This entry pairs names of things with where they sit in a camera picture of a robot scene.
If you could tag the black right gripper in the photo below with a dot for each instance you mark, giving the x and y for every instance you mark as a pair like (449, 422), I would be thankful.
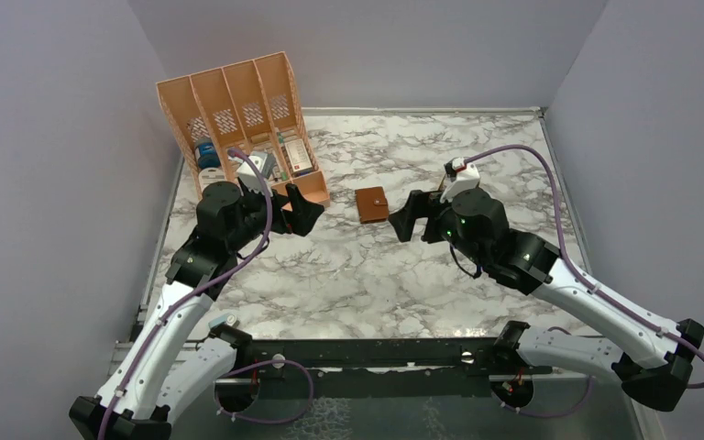
(420, 204)

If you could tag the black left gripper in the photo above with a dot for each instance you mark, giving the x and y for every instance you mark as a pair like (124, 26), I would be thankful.
(300, 220)

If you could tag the brown leather card holder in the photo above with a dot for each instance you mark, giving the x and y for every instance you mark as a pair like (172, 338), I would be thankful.
(372, 205)

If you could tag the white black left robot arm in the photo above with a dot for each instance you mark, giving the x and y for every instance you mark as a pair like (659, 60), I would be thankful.
(146, 394)

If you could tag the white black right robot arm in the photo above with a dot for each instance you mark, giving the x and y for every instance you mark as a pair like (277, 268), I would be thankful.
(649, 356)

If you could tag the white red card box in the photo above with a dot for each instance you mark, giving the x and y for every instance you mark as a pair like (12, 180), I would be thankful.
(298, 157)

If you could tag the white label packet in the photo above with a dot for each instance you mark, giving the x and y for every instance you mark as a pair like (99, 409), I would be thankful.
(209, 176)

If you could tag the blue round tape roll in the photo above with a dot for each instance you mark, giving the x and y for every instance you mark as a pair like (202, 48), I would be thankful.
(206, 155)

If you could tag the orange plastic desk organizer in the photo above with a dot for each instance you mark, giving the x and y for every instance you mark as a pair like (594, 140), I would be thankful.
(252, 104)

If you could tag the black metal mounting rail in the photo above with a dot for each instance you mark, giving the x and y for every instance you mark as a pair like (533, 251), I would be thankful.
(283, 369)

